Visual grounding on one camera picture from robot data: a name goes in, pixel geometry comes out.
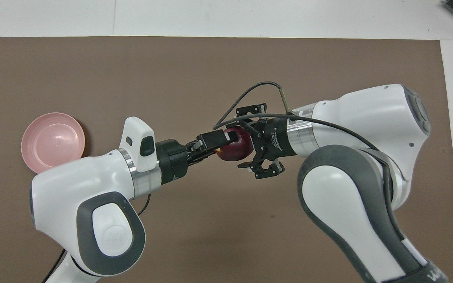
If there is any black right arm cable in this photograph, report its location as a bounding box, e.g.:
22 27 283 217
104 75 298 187
213 81 382 152

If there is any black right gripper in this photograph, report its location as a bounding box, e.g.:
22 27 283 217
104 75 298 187
236 103 292 180

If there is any dark red apple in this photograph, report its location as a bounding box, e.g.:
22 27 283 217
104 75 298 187
215 127 254 162

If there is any pink plate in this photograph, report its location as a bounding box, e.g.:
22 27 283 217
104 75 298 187
21 113 86 175

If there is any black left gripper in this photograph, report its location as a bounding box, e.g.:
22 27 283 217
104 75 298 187
156 131 241 185

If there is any brown table mat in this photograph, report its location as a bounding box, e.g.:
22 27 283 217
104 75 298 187
0 36 453 283

